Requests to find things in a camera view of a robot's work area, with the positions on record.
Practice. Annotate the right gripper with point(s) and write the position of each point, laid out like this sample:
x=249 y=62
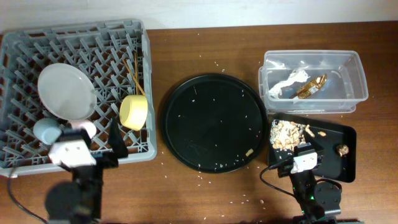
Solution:
x=283 y=170

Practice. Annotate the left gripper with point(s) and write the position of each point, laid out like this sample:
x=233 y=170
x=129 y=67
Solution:
x=115 y=141

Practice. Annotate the pink cup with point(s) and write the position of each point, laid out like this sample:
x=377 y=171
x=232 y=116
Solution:
x=85 y=124

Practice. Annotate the yellow bowl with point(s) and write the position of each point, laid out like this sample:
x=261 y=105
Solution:
x=133 y=112

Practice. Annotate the blue cup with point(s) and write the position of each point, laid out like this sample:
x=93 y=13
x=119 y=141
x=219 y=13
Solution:
x=47 y=130

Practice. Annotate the white napkin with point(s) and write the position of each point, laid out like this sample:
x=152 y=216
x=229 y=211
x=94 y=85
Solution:
x=298 y=75

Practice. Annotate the grey plate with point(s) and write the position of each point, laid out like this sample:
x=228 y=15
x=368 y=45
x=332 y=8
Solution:
x=66 y=92

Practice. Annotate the wooden chopstick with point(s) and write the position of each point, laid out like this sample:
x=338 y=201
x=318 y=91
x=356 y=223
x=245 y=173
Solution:
x=138 y=86
x=136 y=71

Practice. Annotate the brown snack wrapper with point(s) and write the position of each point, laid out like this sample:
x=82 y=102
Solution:
x=310 y=88

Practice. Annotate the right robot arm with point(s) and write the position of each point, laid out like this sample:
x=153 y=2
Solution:
x=314 y=169

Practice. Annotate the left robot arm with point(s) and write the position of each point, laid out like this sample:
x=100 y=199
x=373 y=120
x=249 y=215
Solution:
x=79 y=200

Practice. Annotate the grey dishwasher rack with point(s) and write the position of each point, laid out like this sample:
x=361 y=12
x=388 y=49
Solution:
x=103 y=51

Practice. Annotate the food scraps pile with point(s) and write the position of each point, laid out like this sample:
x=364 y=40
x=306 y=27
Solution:
x=286 y=135

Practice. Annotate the black rectangular tray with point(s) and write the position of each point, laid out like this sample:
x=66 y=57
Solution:
x=333 y=166

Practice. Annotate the food scrap on tray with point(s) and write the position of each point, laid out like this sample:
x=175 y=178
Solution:
x=342 y=150

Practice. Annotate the peanut on tray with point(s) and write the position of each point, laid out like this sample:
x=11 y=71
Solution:
x=249 y=152

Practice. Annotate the clear plastic bin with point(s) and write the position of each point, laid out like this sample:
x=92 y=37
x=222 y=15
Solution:
x=345 y=88

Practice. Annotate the round black tray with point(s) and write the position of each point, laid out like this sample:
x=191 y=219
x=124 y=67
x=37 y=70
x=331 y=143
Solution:
x=210 y=121

